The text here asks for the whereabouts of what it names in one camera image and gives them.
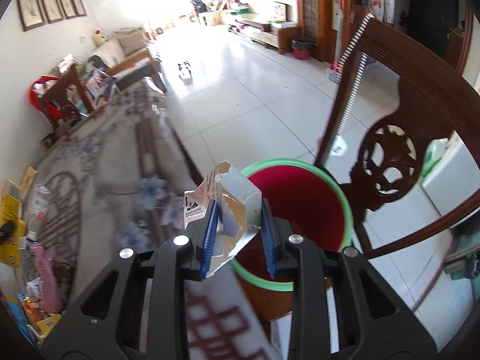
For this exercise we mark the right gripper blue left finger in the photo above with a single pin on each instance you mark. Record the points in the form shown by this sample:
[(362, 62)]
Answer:
[(202, 234)]

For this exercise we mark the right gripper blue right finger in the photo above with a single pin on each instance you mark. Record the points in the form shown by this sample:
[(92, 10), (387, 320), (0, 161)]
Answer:
[(279, 261)]

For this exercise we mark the torn white carton piece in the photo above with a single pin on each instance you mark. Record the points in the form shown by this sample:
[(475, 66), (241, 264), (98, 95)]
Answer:
[(240, 206)]

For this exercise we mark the small red trash basket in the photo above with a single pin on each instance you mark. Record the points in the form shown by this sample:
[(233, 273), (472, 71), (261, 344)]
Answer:
[(302, 47)]

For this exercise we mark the red bin green rim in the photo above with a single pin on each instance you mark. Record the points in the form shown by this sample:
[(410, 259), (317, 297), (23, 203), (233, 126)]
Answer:
[(311, 201)]

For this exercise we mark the patterned floral tablecloth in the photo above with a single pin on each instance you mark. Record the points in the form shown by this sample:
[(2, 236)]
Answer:
[(117, 181)]

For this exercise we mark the carved wooden chair near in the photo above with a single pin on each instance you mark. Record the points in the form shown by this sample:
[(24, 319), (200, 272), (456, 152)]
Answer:
[(435, 101)]

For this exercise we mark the wooden chair far end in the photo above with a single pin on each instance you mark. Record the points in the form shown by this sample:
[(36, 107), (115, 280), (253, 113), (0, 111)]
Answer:
[(70, 110)]

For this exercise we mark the wooden sofa with cushions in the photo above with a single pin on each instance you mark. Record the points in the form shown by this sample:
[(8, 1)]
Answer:
[(127, 57)]

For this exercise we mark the yellow box on table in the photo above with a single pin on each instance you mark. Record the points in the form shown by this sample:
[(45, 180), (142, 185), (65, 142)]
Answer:
[(12, 226)]

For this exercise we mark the low TV cabinet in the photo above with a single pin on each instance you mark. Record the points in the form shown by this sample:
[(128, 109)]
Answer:
[(271, 34)]

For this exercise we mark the red bag on chair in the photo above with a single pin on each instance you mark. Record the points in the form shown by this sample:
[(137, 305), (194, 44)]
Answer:
[(39, 97)]

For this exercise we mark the four framed wall pictures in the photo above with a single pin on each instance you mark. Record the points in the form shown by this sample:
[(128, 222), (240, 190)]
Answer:
[(36, 13)]

